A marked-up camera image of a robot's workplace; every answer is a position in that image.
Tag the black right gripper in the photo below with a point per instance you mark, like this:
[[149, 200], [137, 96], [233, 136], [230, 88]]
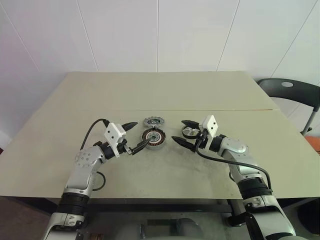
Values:
[[202, 140]]

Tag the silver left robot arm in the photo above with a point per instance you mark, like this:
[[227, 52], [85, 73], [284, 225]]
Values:
[[82, 160]]

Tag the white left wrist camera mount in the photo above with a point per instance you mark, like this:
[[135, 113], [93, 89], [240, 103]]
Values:
[[112, 132]]

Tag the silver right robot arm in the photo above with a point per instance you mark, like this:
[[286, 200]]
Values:
[[237, 147]]

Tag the grey spoked motor end cap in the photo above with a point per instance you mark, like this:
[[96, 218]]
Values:
[[147, 122]]

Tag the motor stator with copper windings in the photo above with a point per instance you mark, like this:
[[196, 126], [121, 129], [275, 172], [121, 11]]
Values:
[[160, 137]]

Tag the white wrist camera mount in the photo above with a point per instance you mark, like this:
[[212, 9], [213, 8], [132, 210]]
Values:
[[211, 125], [112, 132]]

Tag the silver black wheel part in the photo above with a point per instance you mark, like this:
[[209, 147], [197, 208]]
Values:
[[188, 132]]

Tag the black table frame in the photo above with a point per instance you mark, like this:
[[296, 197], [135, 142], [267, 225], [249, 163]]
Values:
[[150, 208]]

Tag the black plastic folding chair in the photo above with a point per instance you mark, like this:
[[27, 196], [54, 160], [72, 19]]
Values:
[[300, 95]]

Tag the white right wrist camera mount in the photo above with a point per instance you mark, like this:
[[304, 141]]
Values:
[[211, 125]]

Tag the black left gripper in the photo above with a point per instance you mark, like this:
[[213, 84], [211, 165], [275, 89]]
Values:
[[123, 148]]

